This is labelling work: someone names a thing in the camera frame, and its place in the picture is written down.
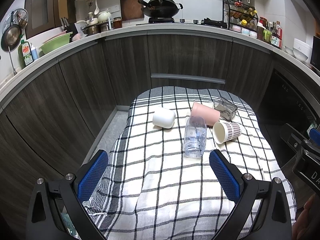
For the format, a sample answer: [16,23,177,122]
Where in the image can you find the grey drawer handle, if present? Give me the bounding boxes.
[151,73,226,85]

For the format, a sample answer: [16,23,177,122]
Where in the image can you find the wooden cutting board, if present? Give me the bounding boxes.
[120,0,144,21]

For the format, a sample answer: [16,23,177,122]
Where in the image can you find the green plastic basin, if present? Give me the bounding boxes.
[40,32,72,54]

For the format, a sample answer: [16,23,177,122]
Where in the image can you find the green dish soap bottle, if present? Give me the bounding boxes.
[18,39,34,68]

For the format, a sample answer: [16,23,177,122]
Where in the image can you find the pink plastic cup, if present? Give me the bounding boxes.
[191,102,220,126]

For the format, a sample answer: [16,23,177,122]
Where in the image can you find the clear plastic bottle cup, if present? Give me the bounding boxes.
[184,116,207,158]

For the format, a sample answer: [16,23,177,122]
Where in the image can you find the white ceramic teapot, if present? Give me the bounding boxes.
[98,9,112,23]

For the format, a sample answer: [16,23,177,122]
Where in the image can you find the grey square glass cup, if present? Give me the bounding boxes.
[213,96,238,121]

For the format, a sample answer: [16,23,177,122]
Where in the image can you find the person's hand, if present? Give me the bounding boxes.
[292,194,315,240]

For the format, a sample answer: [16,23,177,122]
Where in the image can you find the red label sauce bottle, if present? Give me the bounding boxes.
[270,21,283,49]

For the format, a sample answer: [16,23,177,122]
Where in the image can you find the patterned white paper cup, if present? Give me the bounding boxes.
[213,121,243,144]

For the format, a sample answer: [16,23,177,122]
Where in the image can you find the black wok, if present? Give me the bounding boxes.
[137,0,183,18]

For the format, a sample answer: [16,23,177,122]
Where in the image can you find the hanging steel frying pan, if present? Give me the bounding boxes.
[1,12,22,52]

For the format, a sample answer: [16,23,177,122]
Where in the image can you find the black white checkered tablecloth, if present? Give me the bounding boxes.
[85,86,296,239]

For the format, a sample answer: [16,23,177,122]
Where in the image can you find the black wire spice rack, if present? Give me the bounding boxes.
[222,0,259,32]

